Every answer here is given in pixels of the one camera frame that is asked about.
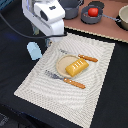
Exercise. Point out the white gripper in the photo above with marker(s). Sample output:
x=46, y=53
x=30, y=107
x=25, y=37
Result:
x=47, y=16

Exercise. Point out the light blue toy carton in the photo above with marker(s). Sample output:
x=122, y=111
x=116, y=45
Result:
x=34, y=50

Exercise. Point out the red toy tomato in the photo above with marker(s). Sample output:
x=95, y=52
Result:
x=93, y=12

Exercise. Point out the yellow toy bread loaf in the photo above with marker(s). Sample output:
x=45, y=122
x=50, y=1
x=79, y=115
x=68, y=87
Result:
x=76, y=67

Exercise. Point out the round wooden plate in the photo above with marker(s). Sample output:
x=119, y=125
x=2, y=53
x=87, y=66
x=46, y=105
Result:
x=63, y=62

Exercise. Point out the pink wooden board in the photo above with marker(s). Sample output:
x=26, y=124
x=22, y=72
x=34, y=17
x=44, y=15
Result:
x=106, y=27

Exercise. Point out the beige bowl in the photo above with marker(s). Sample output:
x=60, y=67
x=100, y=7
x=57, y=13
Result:
x=123, y=14

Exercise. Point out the white woven placemat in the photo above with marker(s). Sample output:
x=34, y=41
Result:
x=70, y=102

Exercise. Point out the grey pot with handles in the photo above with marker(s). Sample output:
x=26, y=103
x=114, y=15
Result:
x=71, y=7

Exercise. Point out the grey saucepan with handle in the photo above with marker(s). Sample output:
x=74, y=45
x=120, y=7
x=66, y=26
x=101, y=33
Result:
x=93, y=20

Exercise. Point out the knife with wooden handle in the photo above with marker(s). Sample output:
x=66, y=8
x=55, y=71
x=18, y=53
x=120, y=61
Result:
x=79, y=55

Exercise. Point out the fork with wooden handle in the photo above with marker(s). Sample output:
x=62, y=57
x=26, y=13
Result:
x=66, y=80

